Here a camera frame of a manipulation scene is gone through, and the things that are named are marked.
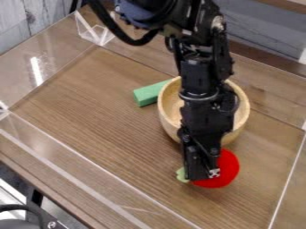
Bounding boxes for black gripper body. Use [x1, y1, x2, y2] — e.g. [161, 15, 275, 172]
[177, 84, 240, 156]

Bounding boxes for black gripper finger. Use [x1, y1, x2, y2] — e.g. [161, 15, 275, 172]
[182, 131, 221, 181]

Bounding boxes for red plush strawberry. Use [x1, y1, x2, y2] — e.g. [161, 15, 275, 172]
[176, 148, 241, 189]

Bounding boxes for wooden bowl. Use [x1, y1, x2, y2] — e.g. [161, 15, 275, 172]
[158, 77, 252, 146]

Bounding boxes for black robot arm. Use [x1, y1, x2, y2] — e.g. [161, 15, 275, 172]
[115, 0, 240, 182]

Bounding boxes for green block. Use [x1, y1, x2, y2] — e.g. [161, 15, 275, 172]
[133, 80, 170, 107]

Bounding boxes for black cable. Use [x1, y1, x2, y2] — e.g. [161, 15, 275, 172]
[86, 0, 161, 47]

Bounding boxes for clear acrylic corner bracket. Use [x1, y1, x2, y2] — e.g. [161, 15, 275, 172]
[74, 12, 115, 47]

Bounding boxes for black table leg bracket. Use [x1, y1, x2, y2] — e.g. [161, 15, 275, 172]
[27, 188, 69, 229]

